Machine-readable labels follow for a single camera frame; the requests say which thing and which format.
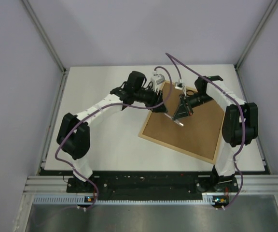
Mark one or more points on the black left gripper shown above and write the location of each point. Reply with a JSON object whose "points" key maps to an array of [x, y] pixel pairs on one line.
{"points": [[154, 97]]}

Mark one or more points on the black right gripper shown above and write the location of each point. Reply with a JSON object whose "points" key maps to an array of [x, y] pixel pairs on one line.
{"points": [[183, 110]]}

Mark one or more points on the clear handled screwdriver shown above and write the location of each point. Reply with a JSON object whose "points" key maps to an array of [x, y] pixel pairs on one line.
{"points": [[177, 121]]}

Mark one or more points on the wooden picture frame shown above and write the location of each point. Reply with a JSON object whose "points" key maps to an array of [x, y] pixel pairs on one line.
{"points": [[198, 135]]}

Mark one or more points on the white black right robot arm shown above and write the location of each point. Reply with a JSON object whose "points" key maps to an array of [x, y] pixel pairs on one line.
{"points": [[239, 127]]}

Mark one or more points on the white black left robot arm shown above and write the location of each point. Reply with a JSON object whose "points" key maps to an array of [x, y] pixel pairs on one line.
{"points": [[74, 133]]}

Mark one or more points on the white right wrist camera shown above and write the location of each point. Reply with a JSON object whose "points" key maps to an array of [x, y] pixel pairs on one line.
{"points": [[181, 86]]}

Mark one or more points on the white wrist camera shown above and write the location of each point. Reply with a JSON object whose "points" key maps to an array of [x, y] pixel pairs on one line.
{"points": [[157, 82], [181, 86]]}

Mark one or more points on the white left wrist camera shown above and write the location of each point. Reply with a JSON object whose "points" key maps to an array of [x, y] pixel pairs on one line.
{"points": [[157, 82]]}

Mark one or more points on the aluminium right table rail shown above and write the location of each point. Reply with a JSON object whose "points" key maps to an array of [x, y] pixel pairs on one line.
{"points": [[252, 121]]}

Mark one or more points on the aluminium table rail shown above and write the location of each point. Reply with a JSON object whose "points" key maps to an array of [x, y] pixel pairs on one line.
{"points": [[52, 121], [252, 121]]}

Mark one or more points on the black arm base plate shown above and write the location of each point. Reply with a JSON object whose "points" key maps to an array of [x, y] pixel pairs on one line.
{"points": [[161, 184]]}

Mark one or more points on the aluminium front rail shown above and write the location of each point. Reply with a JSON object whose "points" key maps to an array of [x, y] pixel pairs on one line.
{"points": [[252, 185]]}

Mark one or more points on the aluminium left table rail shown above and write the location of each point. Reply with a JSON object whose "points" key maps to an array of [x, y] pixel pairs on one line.
{"points": [[52, 121]]}

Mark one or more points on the aluminium right corner post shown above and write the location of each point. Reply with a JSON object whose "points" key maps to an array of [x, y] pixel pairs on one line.
{"points": [[272, 6]]}

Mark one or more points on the aluminium corner post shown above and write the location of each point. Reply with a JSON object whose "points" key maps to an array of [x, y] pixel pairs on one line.
{"points": [[42, 34], [272, 6]]}

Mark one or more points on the aluminium left corner post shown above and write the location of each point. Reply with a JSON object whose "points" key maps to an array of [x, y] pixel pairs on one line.
{"points": [[42, 34]]}

